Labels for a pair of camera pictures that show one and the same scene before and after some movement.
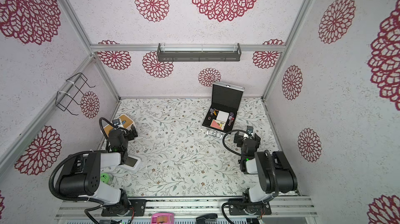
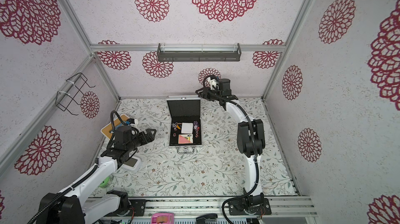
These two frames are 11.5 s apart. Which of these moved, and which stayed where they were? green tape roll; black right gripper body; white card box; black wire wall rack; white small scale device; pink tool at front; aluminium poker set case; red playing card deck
Moved: white card box; aluminium poker set case; black right gripper body; red playing card deck
Stayed: pink tool at front; white small scale device; black wire wall rack; green tape roll
